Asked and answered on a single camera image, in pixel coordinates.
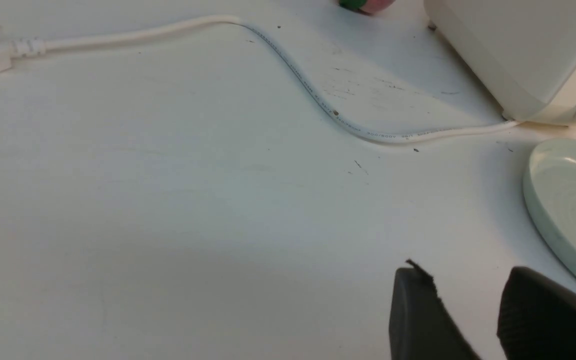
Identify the light green round plate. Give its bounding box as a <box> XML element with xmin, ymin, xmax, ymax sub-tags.
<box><xmin>522</xmin><ymin>137</ymin><xmax>576</xmax><ymax>277</ymax></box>

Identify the white toaster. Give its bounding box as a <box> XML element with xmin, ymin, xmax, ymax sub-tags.
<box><xmin>423</xmin><ymin>0</ymin><xmax>576</xmax><ymax>126</ymax></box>

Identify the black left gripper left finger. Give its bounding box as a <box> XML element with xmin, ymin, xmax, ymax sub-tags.
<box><xmin>389</xmin><ymin>259</ymin><xmax>480</xmax><ymax>360</ymax></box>

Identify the pink toy peach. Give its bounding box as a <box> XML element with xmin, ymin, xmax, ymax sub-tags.
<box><xmin>338</xmin><ymin>0</ymin><xmax>395</xmax><ymax>15</ymax></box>

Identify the white toaster power cable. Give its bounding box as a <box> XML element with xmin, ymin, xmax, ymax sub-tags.
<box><xmin>10</xmin><ymin>15</ymin><xmax>521</xmax><ymax>145</ymax></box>

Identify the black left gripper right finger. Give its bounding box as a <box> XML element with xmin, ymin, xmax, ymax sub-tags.
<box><xmin>497</xmin><ymin>266</ymin><xmax>576</xmax><ymax>360</ymax></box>

